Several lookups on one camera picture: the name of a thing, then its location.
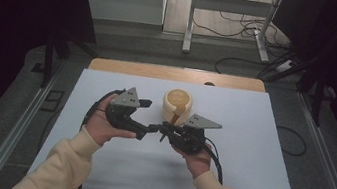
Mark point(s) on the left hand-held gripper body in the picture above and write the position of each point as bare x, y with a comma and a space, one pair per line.
122, 109

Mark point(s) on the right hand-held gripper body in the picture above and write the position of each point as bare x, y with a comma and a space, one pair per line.
190, 136

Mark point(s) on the beige wooden cup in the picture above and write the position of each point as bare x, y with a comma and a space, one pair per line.
169, 108

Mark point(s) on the person's left hand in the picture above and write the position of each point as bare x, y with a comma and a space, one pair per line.
98, 124

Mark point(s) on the person's right hand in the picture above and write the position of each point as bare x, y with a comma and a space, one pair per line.
198, 164

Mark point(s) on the black tripod stand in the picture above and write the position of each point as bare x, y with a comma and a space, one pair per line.
317, 96
48, 59

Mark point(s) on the white power strip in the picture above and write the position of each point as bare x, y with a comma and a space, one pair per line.
284, 66

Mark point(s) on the white metal stand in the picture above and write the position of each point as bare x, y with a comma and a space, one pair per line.
230, 5

